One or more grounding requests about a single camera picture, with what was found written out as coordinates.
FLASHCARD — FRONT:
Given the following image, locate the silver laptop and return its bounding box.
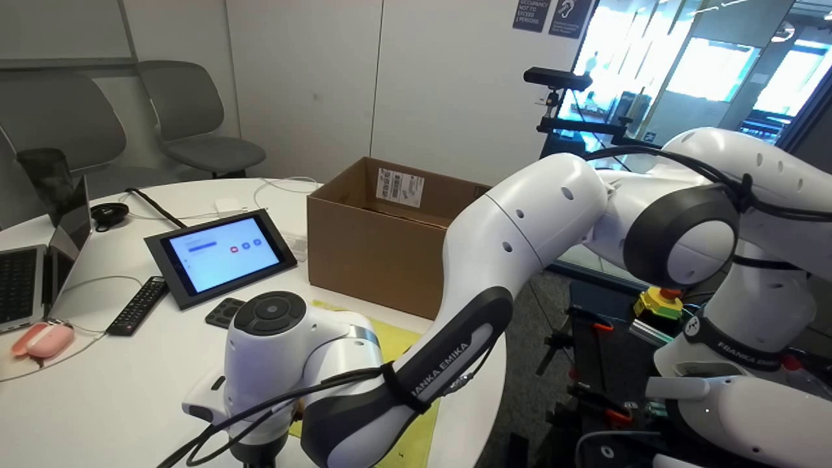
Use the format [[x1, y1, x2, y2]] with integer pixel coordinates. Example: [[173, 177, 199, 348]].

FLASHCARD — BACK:
[[0, 179, 92, 333]]

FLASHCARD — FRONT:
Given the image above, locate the grey chair right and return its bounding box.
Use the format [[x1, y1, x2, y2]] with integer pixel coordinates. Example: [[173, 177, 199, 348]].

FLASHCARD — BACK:
[[138, 60, 266, 177]]

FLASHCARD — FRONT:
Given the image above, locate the grey chair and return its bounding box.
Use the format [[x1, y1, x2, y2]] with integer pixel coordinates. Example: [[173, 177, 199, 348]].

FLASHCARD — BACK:
[[0, 70, 182, 229], [138, 60, 266, 177]]

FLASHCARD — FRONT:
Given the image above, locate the black tablet with lit screen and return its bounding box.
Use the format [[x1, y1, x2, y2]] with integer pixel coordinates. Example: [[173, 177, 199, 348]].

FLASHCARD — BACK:
[[147, 209, 296, 309]]

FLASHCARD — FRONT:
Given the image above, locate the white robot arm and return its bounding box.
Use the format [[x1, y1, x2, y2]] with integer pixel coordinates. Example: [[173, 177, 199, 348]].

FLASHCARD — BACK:
[[186, 127, 832, 468]]

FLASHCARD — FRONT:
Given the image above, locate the grey chair left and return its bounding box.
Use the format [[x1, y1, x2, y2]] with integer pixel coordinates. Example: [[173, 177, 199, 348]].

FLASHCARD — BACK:
[[0, 70, 182, 229]]

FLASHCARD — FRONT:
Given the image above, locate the brown cardboard box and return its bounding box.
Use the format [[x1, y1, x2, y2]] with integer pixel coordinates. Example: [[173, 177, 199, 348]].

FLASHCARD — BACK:
[[307, 158, 487, 319]]

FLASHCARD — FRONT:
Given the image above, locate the yellow towel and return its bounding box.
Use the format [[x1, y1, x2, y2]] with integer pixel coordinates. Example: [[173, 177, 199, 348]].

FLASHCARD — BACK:
[[291, 301, 439, 468]]

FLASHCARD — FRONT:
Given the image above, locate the black round puck device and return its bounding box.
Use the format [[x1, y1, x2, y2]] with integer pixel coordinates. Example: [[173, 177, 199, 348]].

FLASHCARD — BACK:
[[92, 202, 131, 231]]

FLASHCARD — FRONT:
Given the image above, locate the pink computer mouse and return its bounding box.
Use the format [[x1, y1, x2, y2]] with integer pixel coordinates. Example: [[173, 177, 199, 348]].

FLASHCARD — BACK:
[[10, 323, 75, 358]]

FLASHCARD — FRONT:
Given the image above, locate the black remote control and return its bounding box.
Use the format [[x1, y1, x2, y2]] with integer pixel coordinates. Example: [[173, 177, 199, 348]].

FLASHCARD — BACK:
[[108, 276, 166, 336]]

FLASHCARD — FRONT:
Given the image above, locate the red yellow emergency stop button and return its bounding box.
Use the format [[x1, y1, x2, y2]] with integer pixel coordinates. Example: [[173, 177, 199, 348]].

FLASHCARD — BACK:
[[635, 287, 684, 323]]

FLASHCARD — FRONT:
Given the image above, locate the small black square device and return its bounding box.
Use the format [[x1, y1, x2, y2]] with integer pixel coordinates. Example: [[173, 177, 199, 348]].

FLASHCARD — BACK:
[[205, 298, 243, 328]]

